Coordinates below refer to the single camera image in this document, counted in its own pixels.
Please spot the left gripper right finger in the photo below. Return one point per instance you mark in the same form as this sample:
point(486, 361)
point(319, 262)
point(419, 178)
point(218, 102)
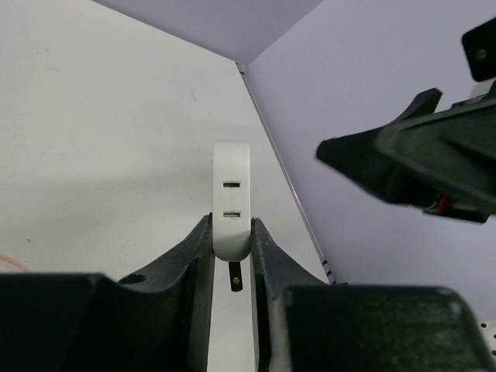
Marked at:
point(303, 324)

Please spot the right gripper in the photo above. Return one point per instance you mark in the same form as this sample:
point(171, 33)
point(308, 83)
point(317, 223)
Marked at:
point(441, 161)

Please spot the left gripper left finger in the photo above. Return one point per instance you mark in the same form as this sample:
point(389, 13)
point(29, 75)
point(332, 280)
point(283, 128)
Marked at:
point(155, 319)

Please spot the small white plug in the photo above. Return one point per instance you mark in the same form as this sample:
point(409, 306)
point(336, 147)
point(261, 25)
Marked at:
point(231, 216)

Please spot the aluminium right rail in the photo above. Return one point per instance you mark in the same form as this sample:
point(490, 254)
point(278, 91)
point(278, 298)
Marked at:
point(326, 266)

